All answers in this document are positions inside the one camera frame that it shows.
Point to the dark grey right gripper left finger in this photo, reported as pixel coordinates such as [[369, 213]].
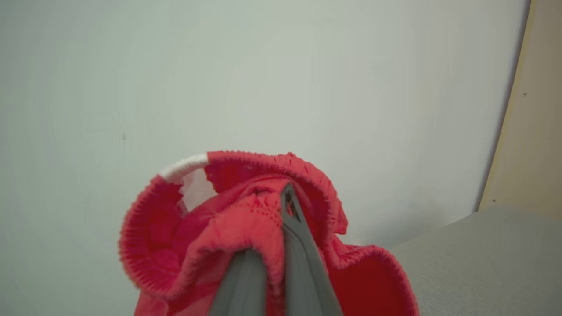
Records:
[[241, 287]]

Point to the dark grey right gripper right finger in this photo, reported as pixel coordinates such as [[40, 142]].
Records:
[[305, 267]]

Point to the red knitted garment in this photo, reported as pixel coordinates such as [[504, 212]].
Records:
[[184, 245]]

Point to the grey sofa seat cushion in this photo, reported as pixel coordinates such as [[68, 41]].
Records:
[[483, 259]]

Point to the beige wooden panel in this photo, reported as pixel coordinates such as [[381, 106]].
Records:
[[529, 118]]

